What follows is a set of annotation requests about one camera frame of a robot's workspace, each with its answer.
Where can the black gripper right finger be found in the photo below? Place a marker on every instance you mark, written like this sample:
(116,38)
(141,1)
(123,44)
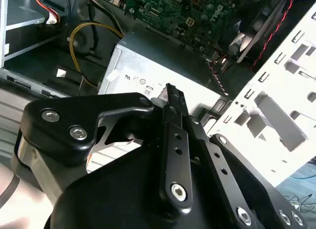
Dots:
(222,169)

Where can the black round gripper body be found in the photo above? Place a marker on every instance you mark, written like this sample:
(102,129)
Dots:
(118,194)

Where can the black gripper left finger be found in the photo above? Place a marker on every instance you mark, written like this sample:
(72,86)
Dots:
(74,110)

